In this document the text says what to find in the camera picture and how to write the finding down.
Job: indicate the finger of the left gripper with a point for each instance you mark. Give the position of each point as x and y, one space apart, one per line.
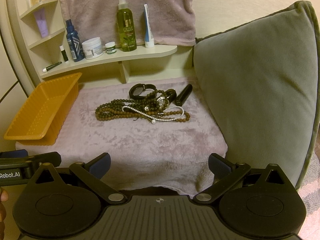
50 157
14 154

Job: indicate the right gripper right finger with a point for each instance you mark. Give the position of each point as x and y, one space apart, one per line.
227 174

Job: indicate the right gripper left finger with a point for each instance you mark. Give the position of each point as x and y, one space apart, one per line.
91 173

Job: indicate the orange plastic tray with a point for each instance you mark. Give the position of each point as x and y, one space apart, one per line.
40 119

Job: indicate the black band watch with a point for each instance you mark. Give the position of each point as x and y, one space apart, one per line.
136 90

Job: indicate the silver face wristwatch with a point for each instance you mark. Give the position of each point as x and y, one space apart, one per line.
166 98

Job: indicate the person left hand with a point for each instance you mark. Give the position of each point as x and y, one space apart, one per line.
3 213

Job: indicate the mauve towel on bed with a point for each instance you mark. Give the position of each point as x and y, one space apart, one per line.
168 154

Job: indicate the dark green pen tube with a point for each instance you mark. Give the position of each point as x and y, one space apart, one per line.
46 69

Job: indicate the black cylinder case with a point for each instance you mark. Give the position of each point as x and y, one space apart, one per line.
182 97

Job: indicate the grey green pillow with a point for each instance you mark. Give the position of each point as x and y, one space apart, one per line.
261 83

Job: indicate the black white lip balm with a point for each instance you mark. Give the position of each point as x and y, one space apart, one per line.
64 54

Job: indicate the blue spray bottle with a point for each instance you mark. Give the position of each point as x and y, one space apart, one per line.
74 42

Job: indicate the cream corner shelf unit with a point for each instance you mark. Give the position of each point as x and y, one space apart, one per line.
142 64

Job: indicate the white cream jar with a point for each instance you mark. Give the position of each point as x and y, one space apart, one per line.
92 48

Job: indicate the small green white jar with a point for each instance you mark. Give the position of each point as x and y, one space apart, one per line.
110 47

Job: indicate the lavender tube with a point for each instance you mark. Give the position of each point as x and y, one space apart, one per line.
40 17

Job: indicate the blue white tube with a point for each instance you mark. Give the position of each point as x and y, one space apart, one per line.
149 40

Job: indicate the green olive spray bottle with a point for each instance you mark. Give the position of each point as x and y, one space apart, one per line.
126 28

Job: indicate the mauve hanging towel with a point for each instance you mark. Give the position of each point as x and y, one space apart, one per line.
172 22

